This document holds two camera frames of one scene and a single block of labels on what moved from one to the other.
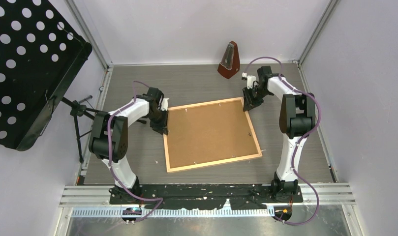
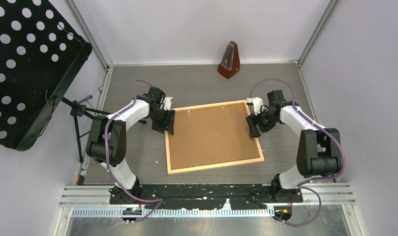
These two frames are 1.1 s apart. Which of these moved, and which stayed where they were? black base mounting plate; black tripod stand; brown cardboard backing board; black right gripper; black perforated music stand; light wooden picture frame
Moved: light wooden picture frame; black right gripper
Stayed: black tripod stand; black perforated music stand; black base mounting plate; brown cardboard backing board
